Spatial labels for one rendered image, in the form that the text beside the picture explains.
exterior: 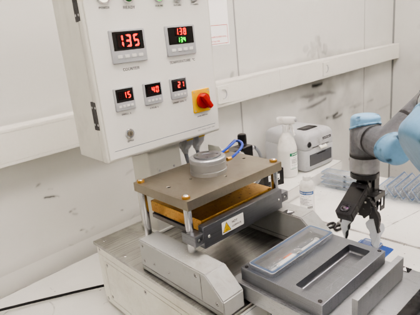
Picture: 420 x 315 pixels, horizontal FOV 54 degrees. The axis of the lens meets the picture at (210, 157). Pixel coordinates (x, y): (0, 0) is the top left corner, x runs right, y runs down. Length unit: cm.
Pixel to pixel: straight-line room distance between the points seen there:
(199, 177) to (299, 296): 32
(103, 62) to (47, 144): 43
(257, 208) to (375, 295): 29
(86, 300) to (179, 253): 45
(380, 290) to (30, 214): 95
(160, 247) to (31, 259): 59
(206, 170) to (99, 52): 32
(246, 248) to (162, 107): 37
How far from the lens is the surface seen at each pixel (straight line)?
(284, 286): 70
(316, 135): 178
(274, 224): 96
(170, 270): 81
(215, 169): 84
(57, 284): 130
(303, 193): 145
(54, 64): 128
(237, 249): 93
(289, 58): 208
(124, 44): 88
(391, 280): 74
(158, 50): 93
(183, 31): 97
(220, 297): 72
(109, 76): 87
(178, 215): 83
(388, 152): 99
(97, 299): 118
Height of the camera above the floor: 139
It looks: 17 degrees down
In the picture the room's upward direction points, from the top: 6 degrees counter-clockwise
